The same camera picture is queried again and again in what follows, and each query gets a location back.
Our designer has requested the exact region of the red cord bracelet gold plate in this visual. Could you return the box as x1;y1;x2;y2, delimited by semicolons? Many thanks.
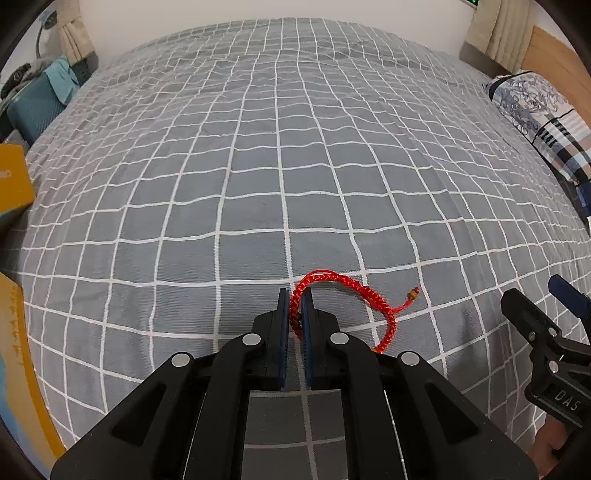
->
288;269;422;355

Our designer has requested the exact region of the right hand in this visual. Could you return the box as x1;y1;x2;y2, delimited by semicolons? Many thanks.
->
527;414;571;479

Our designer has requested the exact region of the beige left curtain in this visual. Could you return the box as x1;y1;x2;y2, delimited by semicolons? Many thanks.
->
56;0;95;65

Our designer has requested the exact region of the yellow box with sky print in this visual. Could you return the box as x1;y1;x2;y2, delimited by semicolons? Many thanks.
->
1;276;65;479

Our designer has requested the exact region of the teal cloth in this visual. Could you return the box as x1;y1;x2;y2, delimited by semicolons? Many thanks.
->
44;55;80;106

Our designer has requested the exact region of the blue plaid pillow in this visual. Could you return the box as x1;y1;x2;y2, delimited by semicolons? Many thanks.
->
483;69;591;232

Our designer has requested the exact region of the wooden headboard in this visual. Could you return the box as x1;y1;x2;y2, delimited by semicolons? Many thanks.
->
522;26;591;123

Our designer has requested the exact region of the teal suitcase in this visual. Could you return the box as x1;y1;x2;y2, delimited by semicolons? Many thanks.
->
5;73;65;146

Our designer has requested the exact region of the teal desk lamp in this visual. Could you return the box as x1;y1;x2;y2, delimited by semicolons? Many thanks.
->
35;10;58;59

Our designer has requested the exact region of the beige right curtain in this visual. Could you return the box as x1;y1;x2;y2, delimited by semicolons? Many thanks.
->
466;0;534;72

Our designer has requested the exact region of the grey checked bed cover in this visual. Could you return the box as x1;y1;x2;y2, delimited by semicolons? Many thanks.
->
6;17;591;462

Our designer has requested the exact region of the beige curtain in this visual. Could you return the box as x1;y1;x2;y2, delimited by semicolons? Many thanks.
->
56;0;95;65
466;0;534;72

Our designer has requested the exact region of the yellow box lid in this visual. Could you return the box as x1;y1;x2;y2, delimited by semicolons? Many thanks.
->
0;143;35;214

